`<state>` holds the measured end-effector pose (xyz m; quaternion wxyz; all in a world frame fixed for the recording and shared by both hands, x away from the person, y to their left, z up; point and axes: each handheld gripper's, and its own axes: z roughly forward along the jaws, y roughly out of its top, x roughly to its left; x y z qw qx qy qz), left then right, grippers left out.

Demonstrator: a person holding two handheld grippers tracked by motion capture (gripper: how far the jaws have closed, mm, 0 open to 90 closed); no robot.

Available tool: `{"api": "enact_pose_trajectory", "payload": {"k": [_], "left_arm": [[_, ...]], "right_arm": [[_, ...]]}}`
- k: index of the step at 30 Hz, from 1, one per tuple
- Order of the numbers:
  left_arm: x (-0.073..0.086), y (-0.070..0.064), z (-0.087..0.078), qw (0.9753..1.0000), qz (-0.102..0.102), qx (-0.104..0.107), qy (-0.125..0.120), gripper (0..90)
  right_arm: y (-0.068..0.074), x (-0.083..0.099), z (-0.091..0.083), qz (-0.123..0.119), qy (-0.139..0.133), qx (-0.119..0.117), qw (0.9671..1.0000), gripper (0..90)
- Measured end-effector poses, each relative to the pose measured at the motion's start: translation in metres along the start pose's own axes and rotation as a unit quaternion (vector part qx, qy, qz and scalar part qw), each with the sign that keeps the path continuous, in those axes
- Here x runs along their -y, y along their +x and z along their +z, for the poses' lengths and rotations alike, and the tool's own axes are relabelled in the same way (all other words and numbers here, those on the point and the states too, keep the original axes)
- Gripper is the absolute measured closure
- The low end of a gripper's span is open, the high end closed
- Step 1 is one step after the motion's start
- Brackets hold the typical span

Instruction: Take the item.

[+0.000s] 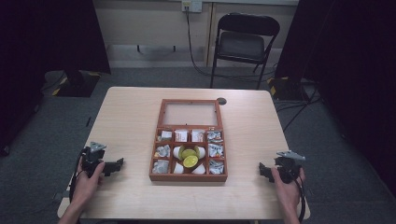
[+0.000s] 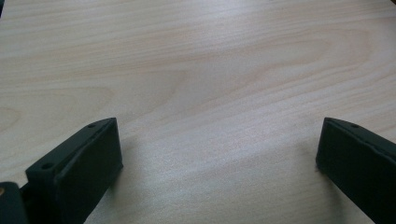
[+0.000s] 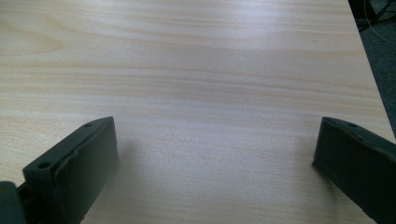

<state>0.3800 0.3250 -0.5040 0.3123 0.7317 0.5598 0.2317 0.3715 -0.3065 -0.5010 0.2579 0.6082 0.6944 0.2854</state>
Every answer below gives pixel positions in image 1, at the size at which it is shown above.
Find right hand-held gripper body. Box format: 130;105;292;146
273;150;307;185

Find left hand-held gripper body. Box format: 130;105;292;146
80;141;107;179

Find wooden compartment box with lid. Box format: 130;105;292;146
148;98;229;183

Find person's right hand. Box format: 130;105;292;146
270;166;306;217

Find person's left hand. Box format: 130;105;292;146
72;156;106;207

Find silver tea packet, yellow print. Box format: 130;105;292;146
152;160;170;175
154;144;172;159
158;130;173;143

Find silver tea packet, blue print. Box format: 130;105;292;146
208;143;225;159
206;130;224;144
208;159;225;175

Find white and orange tea packet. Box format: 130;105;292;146
191;129;205;143
174;129;189;143

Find whole green lime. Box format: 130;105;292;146
181;148;197;160

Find stand base with striped tape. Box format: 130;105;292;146
50;69;103;98
266;76;309;102

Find cut lime half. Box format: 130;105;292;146
182;155;200;169

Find black curtain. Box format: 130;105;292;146
0;0;112;157
274;0;396;200

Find black folding chair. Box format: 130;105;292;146
209;11;281;91

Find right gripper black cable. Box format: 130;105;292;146
293;175;308;224

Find black floor cables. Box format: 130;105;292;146
274;88;323;133

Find beige wall conduit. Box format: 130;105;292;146
205;2;217;68

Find white wall socket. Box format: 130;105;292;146
181;0;204;14

